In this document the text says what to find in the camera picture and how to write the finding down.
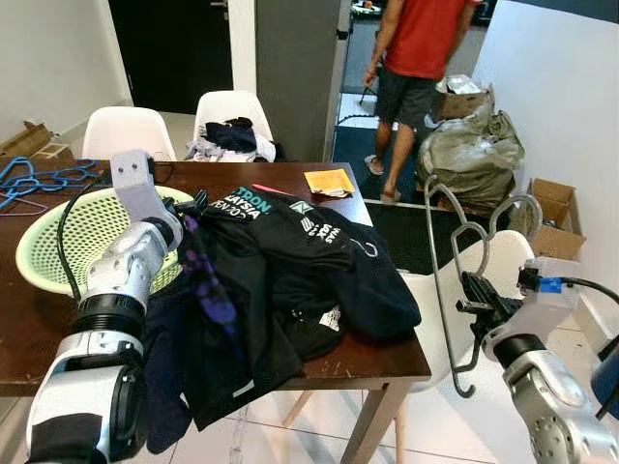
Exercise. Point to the grey plastic hanger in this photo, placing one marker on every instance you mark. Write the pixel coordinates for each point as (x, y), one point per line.
(518, 198)

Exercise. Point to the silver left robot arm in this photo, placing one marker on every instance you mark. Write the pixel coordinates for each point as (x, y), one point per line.
(121, 275)

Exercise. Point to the blue plastic hanger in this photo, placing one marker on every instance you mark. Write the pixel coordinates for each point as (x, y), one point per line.
(60, 177)

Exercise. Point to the crumpled white garment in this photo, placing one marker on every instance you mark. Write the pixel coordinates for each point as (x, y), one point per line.
(208, 150)

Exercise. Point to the black garment purple pattern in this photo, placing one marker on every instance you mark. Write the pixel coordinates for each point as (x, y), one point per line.
(208, 280)

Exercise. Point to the pink pen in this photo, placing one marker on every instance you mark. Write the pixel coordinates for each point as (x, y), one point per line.
(271, 189)

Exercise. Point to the crumpled dark navy garment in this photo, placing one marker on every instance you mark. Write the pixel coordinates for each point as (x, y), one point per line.
(232, 135)

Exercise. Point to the open cardboard box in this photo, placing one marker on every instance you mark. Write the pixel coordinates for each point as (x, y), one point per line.
(556, 237)

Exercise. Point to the black T-shirt teal print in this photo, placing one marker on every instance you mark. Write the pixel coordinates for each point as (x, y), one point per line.
(280, 242)

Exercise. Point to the dark wooden table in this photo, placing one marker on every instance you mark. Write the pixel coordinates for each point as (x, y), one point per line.
(382, 353)

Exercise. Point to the green laundry basket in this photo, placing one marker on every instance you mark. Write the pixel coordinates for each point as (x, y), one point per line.
(82, 232)

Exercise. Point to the olive plastic bag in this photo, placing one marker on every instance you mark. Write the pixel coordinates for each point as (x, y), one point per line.
(469, 159)

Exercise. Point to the plain black garment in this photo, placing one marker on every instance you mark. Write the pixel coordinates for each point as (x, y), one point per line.
(261, 338)

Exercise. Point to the black door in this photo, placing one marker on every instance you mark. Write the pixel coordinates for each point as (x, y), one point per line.
(169, 48)

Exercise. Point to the flat cardboard box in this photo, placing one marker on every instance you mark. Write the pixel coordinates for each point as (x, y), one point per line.
(27, 143)

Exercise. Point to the dark blue garment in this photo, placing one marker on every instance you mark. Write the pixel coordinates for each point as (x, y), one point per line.
(166, 387)

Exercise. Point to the filled cardboard box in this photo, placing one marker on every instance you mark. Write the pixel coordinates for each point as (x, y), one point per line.
(464, 104)

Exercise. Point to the person in red shirt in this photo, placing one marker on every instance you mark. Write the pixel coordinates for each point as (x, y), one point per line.
(426, 39)

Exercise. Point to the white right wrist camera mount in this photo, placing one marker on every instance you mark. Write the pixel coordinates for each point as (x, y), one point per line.
(542, 309)

